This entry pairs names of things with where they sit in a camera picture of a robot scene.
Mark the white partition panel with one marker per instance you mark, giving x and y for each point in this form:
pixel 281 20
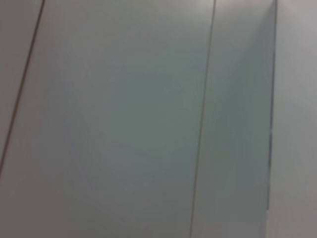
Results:
pixel 294 119

